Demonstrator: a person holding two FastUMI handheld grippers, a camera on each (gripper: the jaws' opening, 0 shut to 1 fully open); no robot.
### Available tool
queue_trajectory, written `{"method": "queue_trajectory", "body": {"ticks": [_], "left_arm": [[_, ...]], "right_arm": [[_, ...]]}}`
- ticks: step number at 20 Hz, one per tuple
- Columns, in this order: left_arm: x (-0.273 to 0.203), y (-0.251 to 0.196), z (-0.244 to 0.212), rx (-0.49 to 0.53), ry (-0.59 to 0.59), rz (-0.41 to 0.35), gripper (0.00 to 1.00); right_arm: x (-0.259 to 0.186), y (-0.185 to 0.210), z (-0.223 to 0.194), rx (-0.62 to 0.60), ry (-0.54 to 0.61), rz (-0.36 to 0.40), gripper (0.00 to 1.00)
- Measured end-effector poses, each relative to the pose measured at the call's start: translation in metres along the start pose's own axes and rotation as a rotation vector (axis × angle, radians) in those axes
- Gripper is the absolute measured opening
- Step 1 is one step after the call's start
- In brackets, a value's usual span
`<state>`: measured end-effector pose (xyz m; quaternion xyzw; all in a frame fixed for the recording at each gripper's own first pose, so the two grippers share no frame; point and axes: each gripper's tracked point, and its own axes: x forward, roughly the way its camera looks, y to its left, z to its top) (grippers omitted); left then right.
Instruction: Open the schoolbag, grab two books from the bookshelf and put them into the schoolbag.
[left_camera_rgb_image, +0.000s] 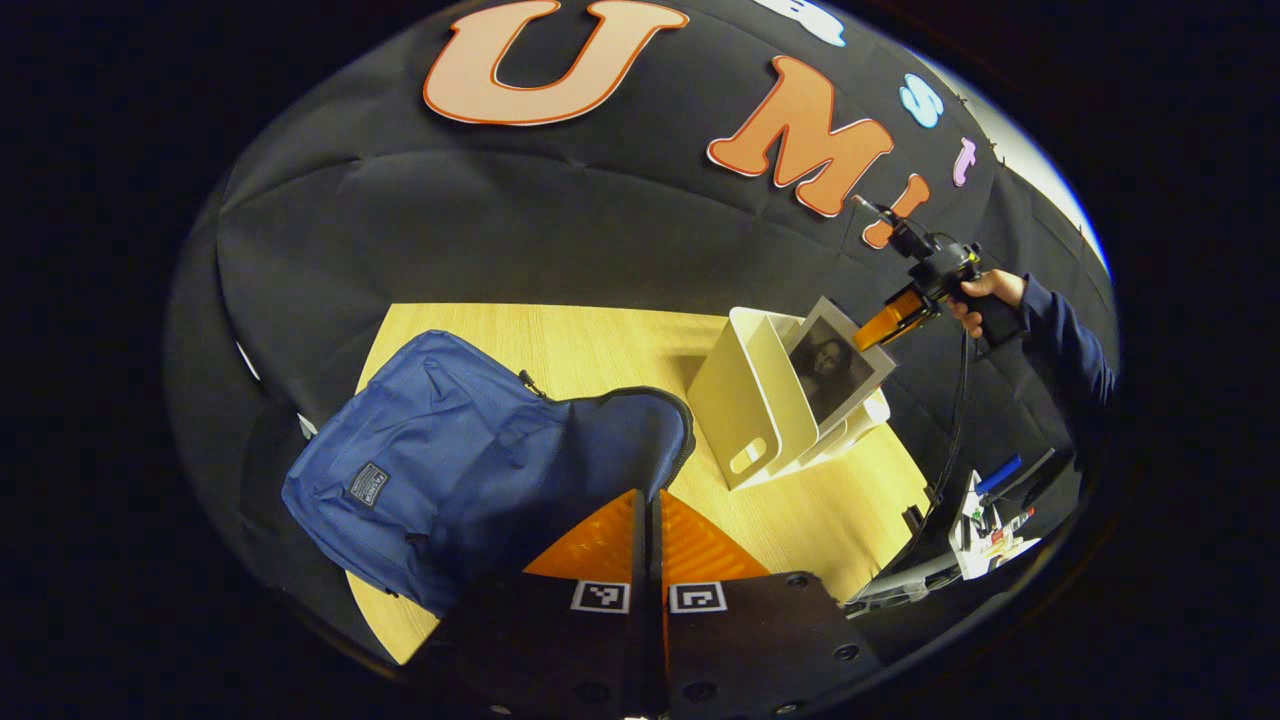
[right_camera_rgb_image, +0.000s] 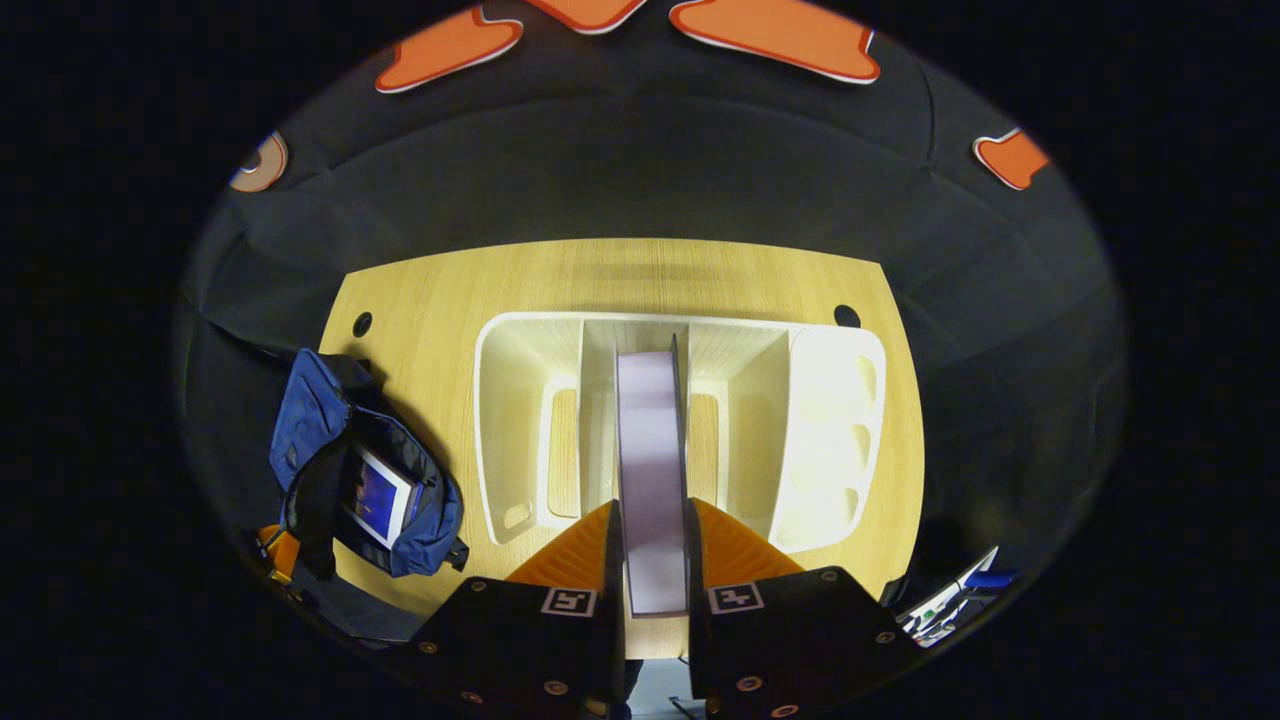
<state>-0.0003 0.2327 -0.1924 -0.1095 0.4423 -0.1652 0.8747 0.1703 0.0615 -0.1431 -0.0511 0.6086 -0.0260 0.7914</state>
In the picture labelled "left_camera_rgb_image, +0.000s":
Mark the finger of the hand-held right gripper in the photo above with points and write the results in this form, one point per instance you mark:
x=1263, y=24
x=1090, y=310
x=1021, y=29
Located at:
x=885, y=320

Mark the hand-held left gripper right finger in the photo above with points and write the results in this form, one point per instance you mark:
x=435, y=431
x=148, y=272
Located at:
x=760, y=650

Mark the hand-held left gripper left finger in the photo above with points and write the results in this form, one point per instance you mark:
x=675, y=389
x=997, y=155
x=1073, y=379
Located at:
x=540, y=650

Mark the white portrait cover book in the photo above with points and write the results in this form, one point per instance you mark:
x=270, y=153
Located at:
x=835, y=365

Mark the white bookshelf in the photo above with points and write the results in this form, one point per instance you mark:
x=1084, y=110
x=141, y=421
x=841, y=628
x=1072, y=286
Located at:
x=740, y=400

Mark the blue schoolbag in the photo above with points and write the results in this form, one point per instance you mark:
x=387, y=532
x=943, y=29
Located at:
x=450, y=460

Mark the grey flat device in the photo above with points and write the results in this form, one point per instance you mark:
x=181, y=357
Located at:
x=905, y=585

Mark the blue pen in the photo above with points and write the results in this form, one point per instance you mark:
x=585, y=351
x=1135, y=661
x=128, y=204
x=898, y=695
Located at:
x=998, y=476

